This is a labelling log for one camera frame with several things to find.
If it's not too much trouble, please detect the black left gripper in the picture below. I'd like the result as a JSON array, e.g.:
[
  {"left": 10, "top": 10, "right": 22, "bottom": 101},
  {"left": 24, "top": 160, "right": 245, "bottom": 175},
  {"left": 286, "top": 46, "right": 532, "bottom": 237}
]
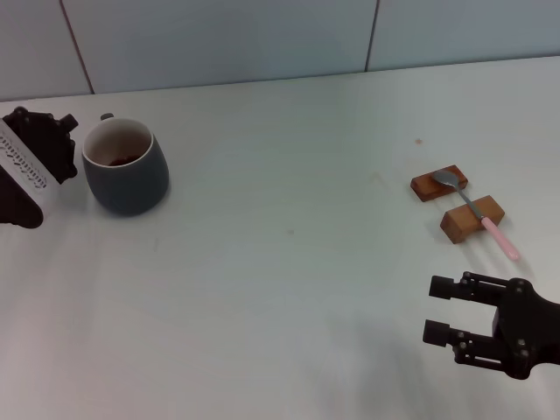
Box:
[{"left": 0, "top": 106, "right": 81, "bottom": 229}]

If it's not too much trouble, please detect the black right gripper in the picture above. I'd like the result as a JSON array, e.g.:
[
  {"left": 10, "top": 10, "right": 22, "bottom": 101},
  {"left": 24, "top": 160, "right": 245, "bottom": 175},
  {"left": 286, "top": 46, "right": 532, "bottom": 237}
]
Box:
[{"left": 422, "top": 270, "right": 560, "bottom": 381}]

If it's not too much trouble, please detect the grey ceramic cup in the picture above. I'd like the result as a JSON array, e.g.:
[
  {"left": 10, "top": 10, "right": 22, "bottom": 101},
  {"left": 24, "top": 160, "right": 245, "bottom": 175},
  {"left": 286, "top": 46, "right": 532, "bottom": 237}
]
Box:
[{"left": 80, "top": 112, "right": 171, "bottom": 217}]

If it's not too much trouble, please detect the pink handled metal spoon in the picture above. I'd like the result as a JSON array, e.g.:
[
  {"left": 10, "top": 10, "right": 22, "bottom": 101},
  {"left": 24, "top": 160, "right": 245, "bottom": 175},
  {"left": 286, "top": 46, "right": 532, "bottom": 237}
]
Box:
[{"left": 432, "top": 170, "right": 521, "bottom": 263}]

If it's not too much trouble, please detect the light arched wooden block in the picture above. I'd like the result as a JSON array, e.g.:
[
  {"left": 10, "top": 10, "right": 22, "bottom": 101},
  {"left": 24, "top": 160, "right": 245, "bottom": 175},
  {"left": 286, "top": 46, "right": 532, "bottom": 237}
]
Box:
[{"left": 439, "top": 194, "right": 506, "bottom": 245}]

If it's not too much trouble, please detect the dark flat wooden block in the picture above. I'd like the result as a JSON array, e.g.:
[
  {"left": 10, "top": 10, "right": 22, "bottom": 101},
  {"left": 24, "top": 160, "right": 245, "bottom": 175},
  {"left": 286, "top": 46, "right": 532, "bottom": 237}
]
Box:
[{"left": 409, "top": 164, "right": 469, "bottom": 203}]

